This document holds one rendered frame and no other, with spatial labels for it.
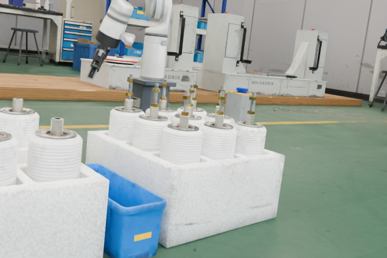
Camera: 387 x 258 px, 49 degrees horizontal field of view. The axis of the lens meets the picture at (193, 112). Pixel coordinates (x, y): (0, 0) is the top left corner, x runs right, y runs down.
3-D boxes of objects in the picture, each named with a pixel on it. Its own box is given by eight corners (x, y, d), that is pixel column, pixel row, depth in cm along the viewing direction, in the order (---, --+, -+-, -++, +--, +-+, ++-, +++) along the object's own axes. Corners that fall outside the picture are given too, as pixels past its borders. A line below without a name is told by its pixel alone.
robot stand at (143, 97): (120, 149, 176) (126, 76, 172) (150, 147, 185) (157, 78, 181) (137, 158, 165) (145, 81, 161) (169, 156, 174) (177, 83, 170)
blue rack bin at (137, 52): (110, 53, 653) (111, 39, 650) (132, 55, 677) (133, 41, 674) (126, 55, 615) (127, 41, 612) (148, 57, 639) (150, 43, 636)
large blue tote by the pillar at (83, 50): (69, 68, 586) (71, 41, 580) (97, 70, 613) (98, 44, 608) (87, 73, 549) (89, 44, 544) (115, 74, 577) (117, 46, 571)
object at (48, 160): (16, 222, 83) (21, 129, 80) (64, 213, 89) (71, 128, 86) (33, 242, 75) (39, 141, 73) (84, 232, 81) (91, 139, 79)
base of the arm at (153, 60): (136, 78, 172) (140, 34, 169) (155, 79, 177) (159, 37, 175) (148, 80, 165) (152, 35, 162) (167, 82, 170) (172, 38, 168)
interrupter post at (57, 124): (47, 135, 80) (48, 117, 79) (60, 134, 81) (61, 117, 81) (52, 137, 78) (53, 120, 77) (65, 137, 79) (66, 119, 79)
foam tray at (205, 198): (82, 192, 122) (87, 131, 119) (186, 177, 148) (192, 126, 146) (166, 249, 94) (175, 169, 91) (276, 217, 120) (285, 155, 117)
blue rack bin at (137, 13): (112, 17, 647) (113, 3, 644) (133, 21, 671) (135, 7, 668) (128, 18, 609) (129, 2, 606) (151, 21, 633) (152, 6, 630)
